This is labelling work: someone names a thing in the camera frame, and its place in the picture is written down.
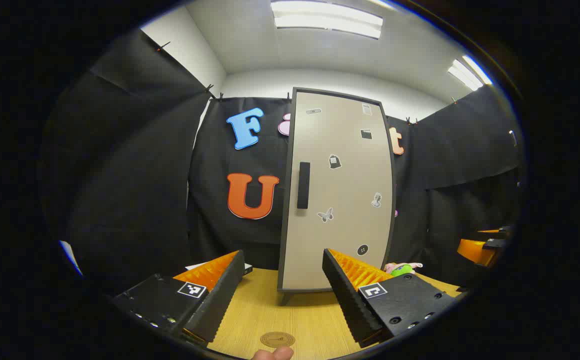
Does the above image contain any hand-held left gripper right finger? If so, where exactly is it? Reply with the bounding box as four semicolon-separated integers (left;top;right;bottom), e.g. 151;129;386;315
322;248;458;348

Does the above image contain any white book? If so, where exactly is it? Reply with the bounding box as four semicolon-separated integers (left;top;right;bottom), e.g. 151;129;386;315
185;261;254;277

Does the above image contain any beige cabinet door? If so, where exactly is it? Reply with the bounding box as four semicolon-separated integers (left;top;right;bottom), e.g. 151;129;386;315
280;91;395;291

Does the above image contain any ceiling light panel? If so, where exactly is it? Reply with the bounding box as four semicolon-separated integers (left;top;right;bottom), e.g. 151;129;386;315
447;55;494;91
270;0;384;40

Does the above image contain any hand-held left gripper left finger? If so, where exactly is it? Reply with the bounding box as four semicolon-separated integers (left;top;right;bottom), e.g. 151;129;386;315
112;250;246;348

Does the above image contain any black backdrop cloth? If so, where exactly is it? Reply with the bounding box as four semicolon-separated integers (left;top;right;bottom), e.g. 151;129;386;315
40;27;526;296

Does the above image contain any pink and green plush toy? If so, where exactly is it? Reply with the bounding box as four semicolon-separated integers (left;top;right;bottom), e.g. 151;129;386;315
384;262;424;278

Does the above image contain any white paper sheet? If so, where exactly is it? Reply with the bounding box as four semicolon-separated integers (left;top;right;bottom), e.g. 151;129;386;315
60;240;84;277

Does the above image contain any round brown coaster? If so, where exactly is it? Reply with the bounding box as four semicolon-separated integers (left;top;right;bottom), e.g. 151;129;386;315
260;332;296;349

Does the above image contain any dark grey cabinet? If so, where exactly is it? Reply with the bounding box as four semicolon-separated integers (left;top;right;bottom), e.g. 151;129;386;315
276;87;398;307

